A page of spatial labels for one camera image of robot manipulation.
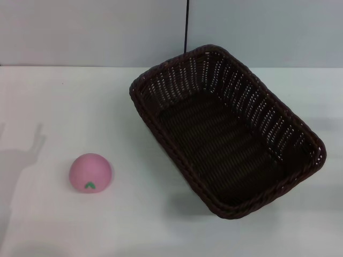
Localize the thin black vertical wall strip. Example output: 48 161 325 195
183 0 190 54

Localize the dark brown woven basket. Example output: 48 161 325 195
128 44 327 221

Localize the pink peach toy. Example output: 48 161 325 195
69 153 115 193

